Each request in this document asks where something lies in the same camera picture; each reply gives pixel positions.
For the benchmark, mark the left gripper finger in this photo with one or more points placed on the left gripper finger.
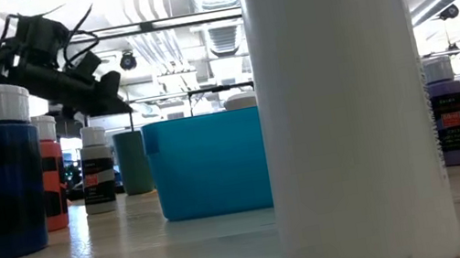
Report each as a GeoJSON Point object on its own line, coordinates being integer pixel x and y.
{"type": "Point", "coordinates": [112, 83]}
{"type": "Point", "coordinates": [101, 103]}

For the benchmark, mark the small white paint bottle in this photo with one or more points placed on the small white paint bottle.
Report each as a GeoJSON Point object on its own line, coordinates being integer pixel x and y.
{"type": "Point", "coordinates": [99, 186]}

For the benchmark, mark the small red-orange paint bottle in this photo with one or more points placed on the small red-orange paint bottle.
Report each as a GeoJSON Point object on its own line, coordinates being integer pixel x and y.
{"type": "Point", "coordinates": [53, 175]}

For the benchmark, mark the small dark blue paint bottle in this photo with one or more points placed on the small dark blue paint bottle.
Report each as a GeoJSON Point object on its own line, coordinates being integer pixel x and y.
{"type": "Point", "coordinates": [7, 183]}

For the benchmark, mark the large white paint bottle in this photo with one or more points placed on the large white paint bottle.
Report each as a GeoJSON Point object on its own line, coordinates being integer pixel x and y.
{"type": "Point", "coordinates": [350, 128]}

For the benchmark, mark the small purple paint bottle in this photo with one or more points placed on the small purple paint bottle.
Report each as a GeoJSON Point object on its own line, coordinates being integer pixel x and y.
{"type": "Point", "coordinates": [455, 135]}

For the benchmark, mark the black ceiling spotlight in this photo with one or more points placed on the black ceiling spotlight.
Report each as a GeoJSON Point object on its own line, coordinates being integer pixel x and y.
{"type": "Point", "coordinates": [128, 61]}
{"type": "Point", "coordinates": [449, 12]}

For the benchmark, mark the dark green cup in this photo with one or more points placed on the dark green cup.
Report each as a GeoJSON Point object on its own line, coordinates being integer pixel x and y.
{"type": "Point", "coordinates": [133, 163]}

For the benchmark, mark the horizontal overhead rig beam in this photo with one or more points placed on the horizontal overhead rig beam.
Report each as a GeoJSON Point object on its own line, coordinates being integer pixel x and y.
{"type": "Point", "coordinates": [176, 21]}

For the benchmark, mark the ceiling air vent grille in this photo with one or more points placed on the ceiling air vent grille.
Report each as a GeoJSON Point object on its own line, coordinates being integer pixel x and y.
{"type": "Point", "coordinates": [223, 39]}

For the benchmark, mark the blue plastic bin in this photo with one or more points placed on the blue plastic bin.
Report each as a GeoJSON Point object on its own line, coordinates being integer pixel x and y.
{"type": "Point", "coordinates": [208, 165]}

